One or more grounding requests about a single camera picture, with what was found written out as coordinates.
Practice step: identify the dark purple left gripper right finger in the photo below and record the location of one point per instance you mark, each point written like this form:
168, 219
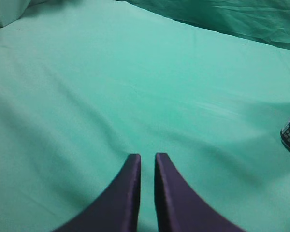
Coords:
179, 208

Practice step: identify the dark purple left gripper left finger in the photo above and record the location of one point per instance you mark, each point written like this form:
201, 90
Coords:
117, 208

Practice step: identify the green table cloth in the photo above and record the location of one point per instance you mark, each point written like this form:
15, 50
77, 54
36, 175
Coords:
85, 83

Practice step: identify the green backdrop cloth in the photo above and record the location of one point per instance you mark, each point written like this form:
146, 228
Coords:
264, 21

